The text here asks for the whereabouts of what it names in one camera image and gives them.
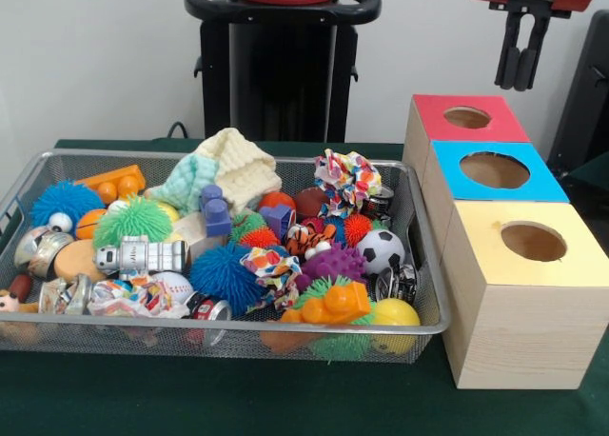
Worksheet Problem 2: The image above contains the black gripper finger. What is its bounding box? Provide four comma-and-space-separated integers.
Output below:
514, 14, 553, 92
494, 11, 524, 90

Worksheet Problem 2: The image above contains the colourful fabric bow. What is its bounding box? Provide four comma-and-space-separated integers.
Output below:
239, 246, 304, 312

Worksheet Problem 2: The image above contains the green spiky ball with eyes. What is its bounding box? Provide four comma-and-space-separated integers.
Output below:
92, 195, 173, 249

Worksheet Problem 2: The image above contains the clear mesh bin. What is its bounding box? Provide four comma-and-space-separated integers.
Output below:
0, 149, 453, 365

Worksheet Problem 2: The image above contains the wooden box with three holes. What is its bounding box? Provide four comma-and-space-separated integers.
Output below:
402, 92, 609, 390

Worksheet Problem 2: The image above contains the black flat panel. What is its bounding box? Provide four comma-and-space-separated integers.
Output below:
546, 10, 609, 173

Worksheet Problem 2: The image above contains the dark green tablecloth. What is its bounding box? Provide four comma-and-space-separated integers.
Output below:
568, 150, 609, 207
0, 138, 609, 436

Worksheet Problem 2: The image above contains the colourful patterned cloth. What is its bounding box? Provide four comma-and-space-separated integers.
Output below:
313, 149, 383, 218

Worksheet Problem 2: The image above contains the small soccer ball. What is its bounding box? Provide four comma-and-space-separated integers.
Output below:
356, 229, 405, 270

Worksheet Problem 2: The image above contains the striped tiger plush toy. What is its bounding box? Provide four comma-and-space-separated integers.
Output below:
285, 221, 338, 261

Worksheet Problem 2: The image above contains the purple spiky ball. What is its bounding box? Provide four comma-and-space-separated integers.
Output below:
294, 243, 368, 292

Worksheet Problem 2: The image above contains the yellow ball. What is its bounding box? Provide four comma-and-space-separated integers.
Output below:
371, 297, 422, 354

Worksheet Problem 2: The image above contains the cream knitted cloth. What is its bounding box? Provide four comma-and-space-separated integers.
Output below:
195, 127, 283, 208

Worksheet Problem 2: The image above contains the orange toy block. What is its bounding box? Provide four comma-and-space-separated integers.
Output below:
279, 283, 373, 324

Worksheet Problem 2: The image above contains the blue spiky ball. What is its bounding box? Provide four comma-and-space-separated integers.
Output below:
188, 243, 267, 304

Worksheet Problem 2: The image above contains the silver toy robot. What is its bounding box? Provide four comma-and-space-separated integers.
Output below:
93, 234, 188, 281

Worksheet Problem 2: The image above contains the small basketball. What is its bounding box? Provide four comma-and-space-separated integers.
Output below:
74, 208, 108, 241

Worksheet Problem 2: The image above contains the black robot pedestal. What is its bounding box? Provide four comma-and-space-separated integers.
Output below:
184, 0, 382, 145

